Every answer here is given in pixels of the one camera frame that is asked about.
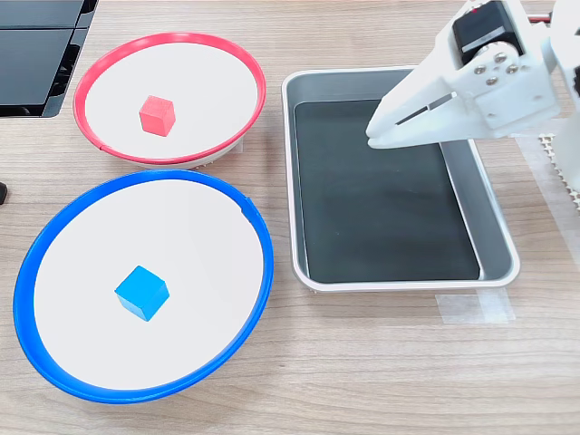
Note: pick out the red cube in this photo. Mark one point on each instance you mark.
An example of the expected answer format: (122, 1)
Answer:
(156, 115)

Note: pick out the blue cube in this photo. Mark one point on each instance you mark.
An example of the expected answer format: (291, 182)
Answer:
(140, 292)

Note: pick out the black tray mat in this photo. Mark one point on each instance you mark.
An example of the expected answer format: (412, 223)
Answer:
(385, 208)

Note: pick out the steel tray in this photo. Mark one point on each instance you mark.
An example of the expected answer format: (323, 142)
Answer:
(494, 226)

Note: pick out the clear tape piece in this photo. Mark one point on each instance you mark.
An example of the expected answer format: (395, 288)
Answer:
(471, 308)

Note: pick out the red-rimmed white plate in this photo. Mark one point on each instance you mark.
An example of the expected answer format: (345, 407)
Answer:
(199, 81)

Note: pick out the blue-rimmed white plate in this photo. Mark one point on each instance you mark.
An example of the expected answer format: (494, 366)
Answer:
(181, 254)

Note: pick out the black flat device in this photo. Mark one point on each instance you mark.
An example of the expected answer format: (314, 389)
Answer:
(36, 59)

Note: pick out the small black object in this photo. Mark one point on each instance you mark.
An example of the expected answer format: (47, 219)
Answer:
(2, 192)

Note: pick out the pale perforated base plate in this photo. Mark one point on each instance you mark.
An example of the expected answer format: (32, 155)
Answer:
(549, 144)

